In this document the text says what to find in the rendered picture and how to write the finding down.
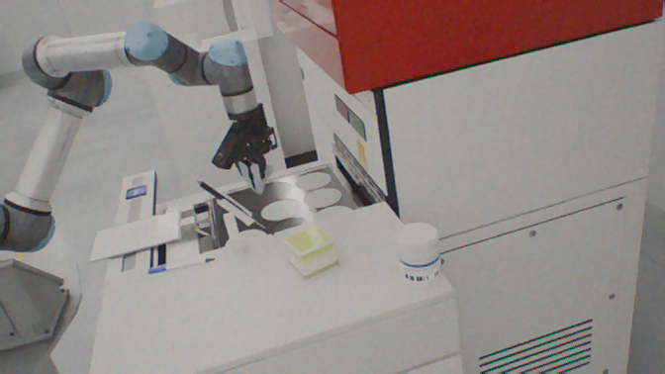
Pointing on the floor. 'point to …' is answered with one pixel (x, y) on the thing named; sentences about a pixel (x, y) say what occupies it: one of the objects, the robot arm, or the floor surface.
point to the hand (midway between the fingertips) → (256, 190)
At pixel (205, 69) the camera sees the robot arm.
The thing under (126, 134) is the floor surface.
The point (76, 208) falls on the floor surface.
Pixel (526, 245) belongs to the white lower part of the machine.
